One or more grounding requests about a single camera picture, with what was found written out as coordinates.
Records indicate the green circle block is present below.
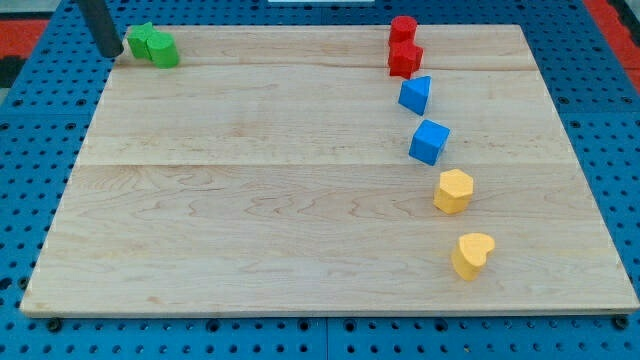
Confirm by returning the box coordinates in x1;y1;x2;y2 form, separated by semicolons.
146;31;180;69

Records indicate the red star block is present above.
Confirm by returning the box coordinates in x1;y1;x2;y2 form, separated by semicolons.
387;40;424;79

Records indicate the blue triangle block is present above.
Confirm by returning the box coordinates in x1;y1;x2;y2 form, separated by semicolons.
398;76;432;115

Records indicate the yellow heart block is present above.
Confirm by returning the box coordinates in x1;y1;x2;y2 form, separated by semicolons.
450;233;496;281

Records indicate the blue cube block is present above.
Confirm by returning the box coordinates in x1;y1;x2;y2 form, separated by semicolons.
408;119;450;166

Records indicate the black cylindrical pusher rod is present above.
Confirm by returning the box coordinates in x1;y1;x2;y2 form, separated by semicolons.
76;0;124;58

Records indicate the yellow hexagon block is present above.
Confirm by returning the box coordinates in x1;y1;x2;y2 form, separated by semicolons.
433;169;474;214

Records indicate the green star block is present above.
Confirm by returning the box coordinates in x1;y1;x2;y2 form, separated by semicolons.
126;22;155;60

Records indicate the red circle block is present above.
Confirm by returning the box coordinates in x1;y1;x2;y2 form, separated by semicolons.
388;15;418;44

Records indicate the light wooden board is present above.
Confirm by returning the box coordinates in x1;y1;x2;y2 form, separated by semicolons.
21;25;639;318

